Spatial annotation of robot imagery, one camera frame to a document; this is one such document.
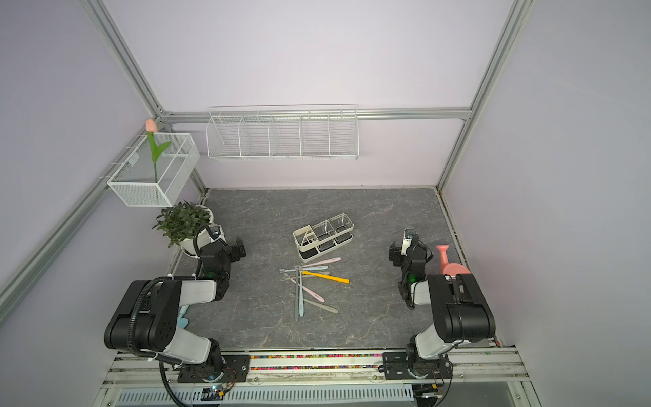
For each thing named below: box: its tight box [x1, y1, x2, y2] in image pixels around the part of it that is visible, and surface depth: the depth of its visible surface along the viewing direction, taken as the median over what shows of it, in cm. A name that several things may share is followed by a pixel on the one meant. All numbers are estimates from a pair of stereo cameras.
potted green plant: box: [151, 200, 215, 257], surface depth 88 cm
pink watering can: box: [435, 244, 472, 278], surface depth 88 cm
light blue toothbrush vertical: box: [299, 270, 305, 318], surface depth 86 cm
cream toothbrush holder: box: [292, 212, 355, 263], surface depth 96 cm
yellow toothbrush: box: [300, 270, 351, 285], surface depth 93 cm
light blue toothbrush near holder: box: [279, 265, 329, 274], surface depth 96 cm
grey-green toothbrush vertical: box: [294, 266, 301, 322], surface depth 88 cm
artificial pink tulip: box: [145, 118, 172, 184], surface depth 87 cm
